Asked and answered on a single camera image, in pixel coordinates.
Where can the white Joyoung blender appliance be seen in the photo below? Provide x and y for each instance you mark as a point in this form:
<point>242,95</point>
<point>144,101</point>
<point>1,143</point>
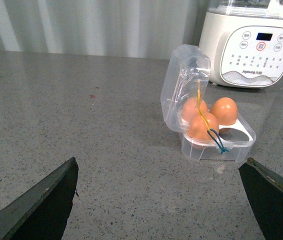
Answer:
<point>244,42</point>

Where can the clear plastic egg box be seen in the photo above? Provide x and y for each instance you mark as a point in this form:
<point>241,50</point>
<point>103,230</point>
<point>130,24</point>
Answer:
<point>187,65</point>

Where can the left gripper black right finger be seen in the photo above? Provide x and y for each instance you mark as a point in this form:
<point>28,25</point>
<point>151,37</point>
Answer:
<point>264,190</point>

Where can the blue rubber band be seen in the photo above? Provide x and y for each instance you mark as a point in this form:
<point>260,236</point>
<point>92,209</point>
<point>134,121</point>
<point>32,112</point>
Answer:
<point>217,140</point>

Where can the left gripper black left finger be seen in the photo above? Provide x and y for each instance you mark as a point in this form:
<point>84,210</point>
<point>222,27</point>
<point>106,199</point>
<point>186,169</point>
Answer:
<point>42,212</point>

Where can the brown egg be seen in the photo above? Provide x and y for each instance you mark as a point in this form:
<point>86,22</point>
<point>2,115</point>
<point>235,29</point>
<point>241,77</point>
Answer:
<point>225,110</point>
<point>189,109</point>
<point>198,129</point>

